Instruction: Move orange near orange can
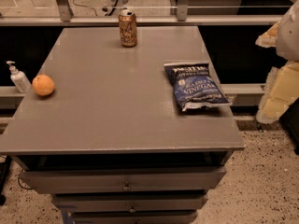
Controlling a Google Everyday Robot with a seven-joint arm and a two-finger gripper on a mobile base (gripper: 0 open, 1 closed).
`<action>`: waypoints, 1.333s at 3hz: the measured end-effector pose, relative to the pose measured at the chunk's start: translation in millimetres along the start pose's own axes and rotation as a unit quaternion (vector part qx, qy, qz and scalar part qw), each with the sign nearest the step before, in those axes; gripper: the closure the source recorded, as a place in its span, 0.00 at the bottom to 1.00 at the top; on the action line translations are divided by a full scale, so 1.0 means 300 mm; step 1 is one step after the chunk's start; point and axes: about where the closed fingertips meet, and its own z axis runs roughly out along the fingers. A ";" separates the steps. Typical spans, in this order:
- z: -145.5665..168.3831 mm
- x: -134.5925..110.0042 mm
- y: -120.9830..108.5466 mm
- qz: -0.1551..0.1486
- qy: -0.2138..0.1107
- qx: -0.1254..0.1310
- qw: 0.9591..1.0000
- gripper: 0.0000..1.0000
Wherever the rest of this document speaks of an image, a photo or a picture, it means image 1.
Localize orange soda can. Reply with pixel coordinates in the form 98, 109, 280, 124
119, 9, 137, 47

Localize blue vinegar chips bag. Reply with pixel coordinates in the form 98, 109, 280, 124
164, 62, 231, 112

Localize white pump dispenser bottle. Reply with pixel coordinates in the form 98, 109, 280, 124
7, 61, 31, 93

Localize grey drawer cabinet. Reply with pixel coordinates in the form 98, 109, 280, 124
1, 26, 244, 224

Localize black floor cable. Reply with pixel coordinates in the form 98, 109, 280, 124
17, 168, 34, 191

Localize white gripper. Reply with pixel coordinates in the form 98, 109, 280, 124
255, 7, 299, 124

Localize orange fruit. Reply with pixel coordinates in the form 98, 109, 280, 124
32, 75, 55, 96

